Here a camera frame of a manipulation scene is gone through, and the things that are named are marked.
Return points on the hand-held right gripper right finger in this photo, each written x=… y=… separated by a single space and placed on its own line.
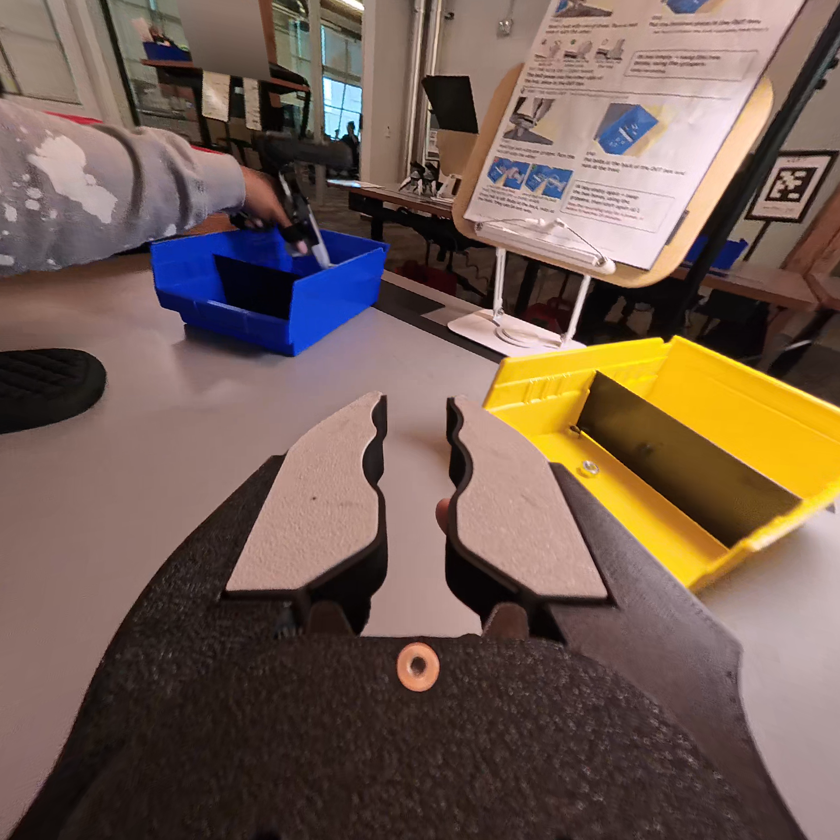
x=518 y=525

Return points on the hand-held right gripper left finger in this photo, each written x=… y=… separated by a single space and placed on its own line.
x=308 y=512

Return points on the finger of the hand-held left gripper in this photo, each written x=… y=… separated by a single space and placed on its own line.
x=319 y=246

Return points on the blue plastic bin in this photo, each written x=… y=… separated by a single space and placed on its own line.
x=328 y=308

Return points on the yellow plastic bin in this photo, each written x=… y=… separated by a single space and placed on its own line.
x=722 y=407

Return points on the person's right hand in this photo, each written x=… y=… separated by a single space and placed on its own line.
x=444 y=515

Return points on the wooden office desk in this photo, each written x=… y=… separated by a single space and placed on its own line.
x=394 y=195

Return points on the black desk device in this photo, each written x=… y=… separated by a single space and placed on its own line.
x=420 y=178

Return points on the spare document stand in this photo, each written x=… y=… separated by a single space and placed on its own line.
x=453 y=154

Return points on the black light panel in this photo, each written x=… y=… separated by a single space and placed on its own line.
x=453 y=105

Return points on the wooden document stand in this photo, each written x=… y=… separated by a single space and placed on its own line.
x=479 y=328

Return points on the black textured pad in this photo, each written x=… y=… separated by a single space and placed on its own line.
x=46 y=387

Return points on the printed instruction sheet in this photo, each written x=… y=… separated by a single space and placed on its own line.
x=623 y=164

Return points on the framed marker sign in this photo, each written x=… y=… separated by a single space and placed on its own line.
x=794 y=184

